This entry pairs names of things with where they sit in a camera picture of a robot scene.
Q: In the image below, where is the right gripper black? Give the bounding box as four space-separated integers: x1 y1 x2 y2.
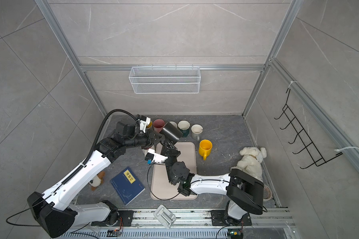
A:
165 139 184 184

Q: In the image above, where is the blue mug yellow inside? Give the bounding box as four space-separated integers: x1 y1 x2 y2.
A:
146 121 153 129

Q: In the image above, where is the pink cartoon mug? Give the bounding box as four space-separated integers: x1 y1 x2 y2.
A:
153 119 166 133

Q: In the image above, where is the white mug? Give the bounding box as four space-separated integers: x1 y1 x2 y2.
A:
142 148 155 156

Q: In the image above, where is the black mug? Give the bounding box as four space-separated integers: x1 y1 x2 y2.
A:
160 122 183 144

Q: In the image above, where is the light green mug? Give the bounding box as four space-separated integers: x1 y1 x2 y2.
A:
170 121 178 127

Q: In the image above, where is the dark green mug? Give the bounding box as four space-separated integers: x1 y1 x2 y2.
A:
178 120 190 137

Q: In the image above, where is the grey mug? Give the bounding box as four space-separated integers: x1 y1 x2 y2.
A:
191 124 203 141

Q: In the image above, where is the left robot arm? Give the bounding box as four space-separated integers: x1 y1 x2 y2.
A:
28 115 165 238

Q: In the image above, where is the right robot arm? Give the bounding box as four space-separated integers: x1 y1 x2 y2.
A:
145 142 267 225

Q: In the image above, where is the beige serving tray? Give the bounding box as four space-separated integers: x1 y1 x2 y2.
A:
151 142 197 200

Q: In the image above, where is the blue hardcover book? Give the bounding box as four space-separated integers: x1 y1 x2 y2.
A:
110 167 145 206

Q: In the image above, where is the small brown white object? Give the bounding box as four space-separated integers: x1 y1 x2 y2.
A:
89 171 105 191

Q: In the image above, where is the white plush toy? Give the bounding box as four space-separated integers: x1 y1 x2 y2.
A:
230 147 267 182

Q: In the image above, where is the clear tape roll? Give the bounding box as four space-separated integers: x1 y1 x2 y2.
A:
263 185 273 202

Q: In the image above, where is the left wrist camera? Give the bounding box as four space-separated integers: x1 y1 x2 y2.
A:
137 115 151 133

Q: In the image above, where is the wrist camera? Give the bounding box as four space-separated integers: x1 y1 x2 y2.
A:
145 151 168 164
137 115 151 133

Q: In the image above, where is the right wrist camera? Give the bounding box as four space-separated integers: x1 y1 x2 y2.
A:
145 151 168 164

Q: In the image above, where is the white wire mesh basket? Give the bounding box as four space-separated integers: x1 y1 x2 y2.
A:
129 66 201 94

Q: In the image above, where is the white plastic bracket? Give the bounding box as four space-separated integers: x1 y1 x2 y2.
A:
153 205 177 230

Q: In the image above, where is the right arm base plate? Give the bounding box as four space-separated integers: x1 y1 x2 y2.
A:
210 210 252 227

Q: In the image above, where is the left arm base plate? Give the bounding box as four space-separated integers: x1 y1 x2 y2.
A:
91 210 134 227

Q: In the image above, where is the black wire hook rack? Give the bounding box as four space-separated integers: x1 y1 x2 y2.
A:
274 89 343 169

